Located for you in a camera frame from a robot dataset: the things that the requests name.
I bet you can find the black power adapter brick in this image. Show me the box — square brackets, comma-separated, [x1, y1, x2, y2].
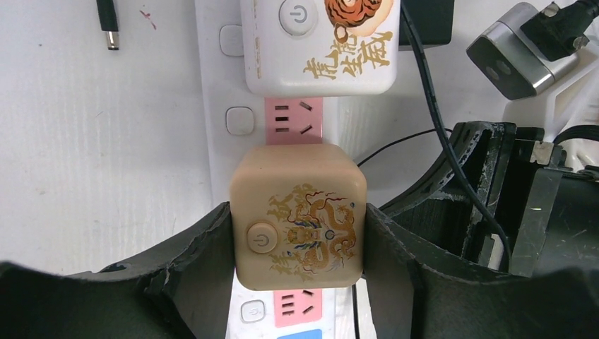
[401, 0, 455, 49]

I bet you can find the long white power strip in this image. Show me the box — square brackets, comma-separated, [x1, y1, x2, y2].
[195, 1, 375, 338]

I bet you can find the tan cube adapter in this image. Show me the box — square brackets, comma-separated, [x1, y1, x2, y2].
[230, 143, 367, 291]

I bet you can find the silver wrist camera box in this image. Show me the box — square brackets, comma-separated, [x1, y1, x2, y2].
[466, 2, 580, 100]

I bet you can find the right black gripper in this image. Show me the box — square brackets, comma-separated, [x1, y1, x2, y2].
[364, 121, 598, 338]

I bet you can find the white cartoon cube adapter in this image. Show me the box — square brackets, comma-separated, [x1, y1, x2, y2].
[240, 0, 402, 98]

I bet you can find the black thin cable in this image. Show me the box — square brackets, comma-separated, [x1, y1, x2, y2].
[95, 0, 514, 339]

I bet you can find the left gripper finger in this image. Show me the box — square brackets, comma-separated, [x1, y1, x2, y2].
[1, 203, 235, 338]

